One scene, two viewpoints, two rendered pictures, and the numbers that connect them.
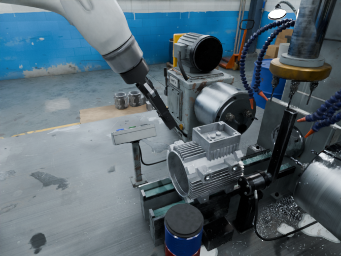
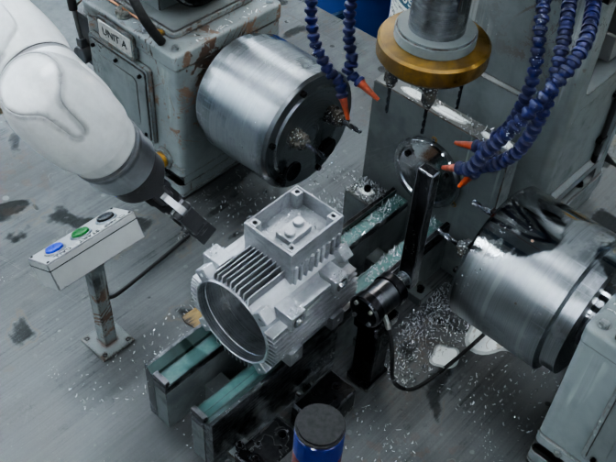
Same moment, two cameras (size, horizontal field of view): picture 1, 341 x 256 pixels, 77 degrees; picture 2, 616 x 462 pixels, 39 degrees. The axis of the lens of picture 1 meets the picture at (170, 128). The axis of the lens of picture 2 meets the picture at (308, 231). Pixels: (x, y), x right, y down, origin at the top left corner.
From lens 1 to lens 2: 0.69 m
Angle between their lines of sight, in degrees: 26
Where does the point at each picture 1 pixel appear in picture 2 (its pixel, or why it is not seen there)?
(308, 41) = (444, 13)
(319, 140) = (486, 176)
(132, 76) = (141, 193)
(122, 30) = (126, 137)
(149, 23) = not seen: outside the picture
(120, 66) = (122, 189)
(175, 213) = (306, 422)
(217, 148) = (305, 257)
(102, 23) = (102, 146)
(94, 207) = (37, 437)
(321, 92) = not seen: hidden behind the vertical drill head
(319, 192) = (486, 298)
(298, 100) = not seen: hidden behind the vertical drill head
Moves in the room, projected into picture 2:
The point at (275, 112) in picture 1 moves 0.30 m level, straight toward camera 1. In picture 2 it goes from (397, 111) to (392, 227)
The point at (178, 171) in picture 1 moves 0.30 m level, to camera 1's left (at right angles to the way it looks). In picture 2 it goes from (222, 309) to (38, 362)
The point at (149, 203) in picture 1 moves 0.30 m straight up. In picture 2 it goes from (176, 392) to (163, 270)
